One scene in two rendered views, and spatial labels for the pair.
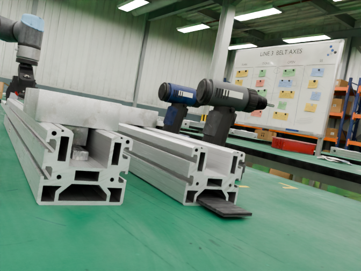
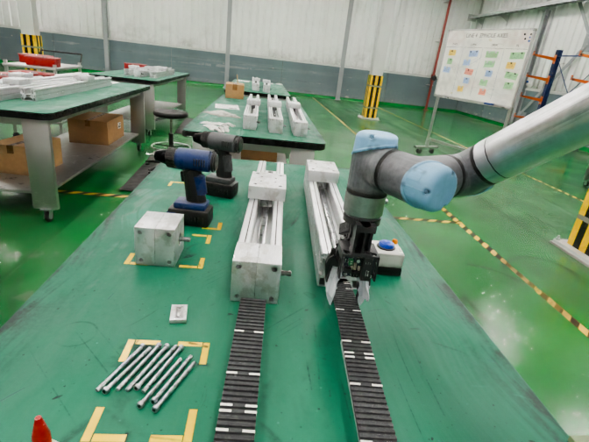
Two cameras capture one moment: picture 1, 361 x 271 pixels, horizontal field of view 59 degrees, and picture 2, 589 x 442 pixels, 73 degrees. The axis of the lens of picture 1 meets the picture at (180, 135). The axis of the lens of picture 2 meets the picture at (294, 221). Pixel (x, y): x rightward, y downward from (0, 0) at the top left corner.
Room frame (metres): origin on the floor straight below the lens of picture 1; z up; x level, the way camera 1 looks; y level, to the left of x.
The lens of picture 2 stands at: (1.81, 0.81, 1.26)
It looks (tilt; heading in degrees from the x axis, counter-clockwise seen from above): 22 degrees down; 209
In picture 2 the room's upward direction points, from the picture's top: 7 degrees clockwise
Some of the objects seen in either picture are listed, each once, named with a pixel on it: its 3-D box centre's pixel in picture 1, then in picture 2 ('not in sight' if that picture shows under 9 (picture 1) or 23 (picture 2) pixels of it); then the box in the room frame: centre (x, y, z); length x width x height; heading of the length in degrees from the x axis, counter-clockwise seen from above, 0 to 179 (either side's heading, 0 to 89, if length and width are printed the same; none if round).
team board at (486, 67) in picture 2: not in sight; (471, 100); (-4.93, -0.10, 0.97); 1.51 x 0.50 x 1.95; 55
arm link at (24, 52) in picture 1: (27, 54); (365, 204); (1.13, 0.58, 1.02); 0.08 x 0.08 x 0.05
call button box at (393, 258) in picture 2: not in sight; (380, 256); (0.88, 0.56, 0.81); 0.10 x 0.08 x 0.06; 122
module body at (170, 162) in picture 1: (120, 137); (266, 204); (0.81, 0.15, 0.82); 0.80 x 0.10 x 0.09; 32
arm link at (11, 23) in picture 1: (8, 29); (422, 180); (1.16, 0.68, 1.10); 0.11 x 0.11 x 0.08; 64
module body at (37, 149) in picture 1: (39, 128); (325, 210); (0.70, 0.31, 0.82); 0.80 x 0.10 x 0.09; 32
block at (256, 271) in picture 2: not in sight; (262, 272); (1.18, 0.40, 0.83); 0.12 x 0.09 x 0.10; 122
